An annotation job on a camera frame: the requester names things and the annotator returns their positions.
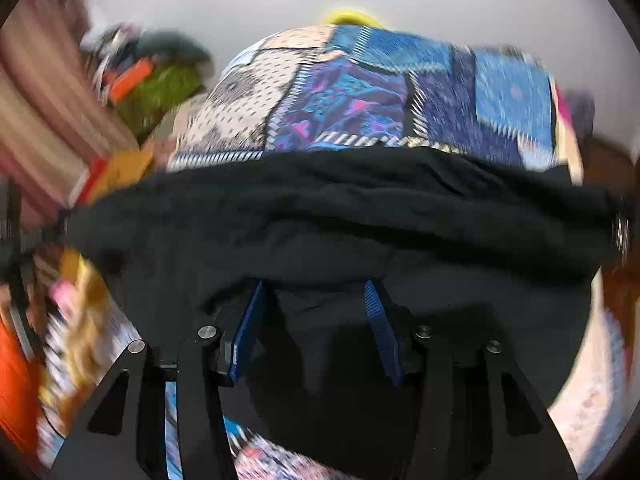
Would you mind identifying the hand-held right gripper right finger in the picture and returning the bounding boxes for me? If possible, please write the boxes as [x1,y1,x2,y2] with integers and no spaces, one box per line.
[364,279,580,480]

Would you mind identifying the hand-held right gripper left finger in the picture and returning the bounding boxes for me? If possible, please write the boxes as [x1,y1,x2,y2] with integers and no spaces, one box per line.
[50,280,266,480]

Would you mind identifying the black zip hoodie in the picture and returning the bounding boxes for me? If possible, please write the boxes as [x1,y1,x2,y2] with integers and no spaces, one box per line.
[65,147,626,480]

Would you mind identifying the pink bottle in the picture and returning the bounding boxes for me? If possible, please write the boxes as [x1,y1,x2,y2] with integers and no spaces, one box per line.
[50,280,78,311]

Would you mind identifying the red book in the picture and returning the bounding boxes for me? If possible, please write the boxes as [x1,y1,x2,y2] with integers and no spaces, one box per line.
[67,157,108,206]

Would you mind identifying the brown cardboard box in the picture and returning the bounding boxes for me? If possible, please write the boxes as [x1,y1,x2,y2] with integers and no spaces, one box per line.
[92,147,156,201]

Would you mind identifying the striped red curtain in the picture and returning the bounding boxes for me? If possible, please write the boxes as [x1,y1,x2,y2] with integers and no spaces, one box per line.
[0,0,141,221]

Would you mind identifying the orange cloth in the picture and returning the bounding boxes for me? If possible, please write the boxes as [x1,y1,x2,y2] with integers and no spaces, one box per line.
[0,310,43,461]

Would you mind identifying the orange box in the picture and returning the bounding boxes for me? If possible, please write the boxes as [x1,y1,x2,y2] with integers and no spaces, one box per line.
[107,57,156,103]

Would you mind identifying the green patterned box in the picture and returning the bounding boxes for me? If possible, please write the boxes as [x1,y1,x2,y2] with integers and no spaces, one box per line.
[117,62,208,136]

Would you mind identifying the pile of white clutter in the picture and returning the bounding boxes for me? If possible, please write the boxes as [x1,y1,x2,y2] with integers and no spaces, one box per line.
[80,22,146,61]

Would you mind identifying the dark grey cloth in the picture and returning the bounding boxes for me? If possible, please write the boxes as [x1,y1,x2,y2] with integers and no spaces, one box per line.
[135,30,216,68]

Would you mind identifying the pink cloth item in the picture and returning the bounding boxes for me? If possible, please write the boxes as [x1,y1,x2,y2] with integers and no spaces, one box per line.
[552,87,572,128]

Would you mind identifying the yellow round item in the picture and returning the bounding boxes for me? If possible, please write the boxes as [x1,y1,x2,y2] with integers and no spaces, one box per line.
[320,6,386,28]

